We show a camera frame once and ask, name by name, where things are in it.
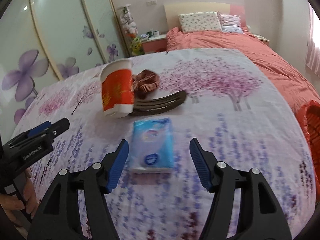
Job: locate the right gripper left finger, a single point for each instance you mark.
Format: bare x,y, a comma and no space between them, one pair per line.
58,215

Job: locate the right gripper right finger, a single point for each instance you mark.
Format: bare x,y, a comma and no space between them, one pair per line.
244,205

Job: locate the blue tissue pack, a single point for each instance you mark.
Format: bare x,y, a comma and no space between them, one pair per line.
152,147

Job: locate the red instant noodle cup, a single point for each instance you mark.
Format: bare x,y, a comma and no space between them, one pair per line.
117,91

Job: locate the dark brown hair clip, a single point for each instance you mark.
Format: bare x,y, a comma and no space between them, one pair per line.
146,107

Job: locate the brown striped scrunchie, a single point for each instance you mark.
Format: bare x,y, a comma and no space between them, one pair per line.
144,83

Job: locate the red plastic trash bag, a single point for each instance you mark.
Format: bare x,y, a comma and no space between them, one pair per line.
308,117

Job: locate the person's left hand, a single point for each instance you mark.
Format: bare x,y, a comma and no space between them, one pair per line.
12,203

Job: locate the floral tree bedsheet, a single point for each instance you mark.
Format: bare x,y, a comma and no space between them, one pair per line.
232,109

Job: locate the floral sliding wardrobe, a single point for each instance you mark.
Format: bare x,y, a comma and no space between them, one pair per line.
46,41

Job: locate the coral pink duvet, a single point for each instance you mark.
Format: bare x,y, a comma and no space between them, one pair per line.
293,86

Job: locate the plush toy tower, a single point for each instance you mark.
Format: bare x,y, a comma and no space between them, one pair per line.
130,31

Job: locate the pink curtain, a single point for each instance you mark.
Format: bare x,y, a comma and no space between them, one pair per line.
312,56

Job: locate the right bedside table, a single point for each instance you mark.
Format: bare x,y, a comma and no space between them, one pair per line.
262,39

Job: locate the pink white nightstand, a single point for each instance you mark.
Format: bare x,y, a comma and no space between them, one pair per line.
155,44

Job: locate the white mug on nightstand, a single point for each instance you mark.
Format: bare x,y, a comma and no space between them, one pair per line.
156,33

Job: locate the pink striped pillow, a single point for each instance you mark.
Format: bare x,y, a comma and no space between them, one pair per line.
230,23

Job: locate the white floral pillow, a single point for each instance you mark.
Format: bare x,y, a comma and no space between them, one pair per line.
199,21

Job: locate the beige pink headboard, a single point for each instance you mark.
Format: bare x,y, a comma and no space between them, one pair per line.
172,11

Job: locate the white wall socket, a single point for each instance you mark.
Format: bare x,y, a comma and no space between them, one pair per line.
150,3

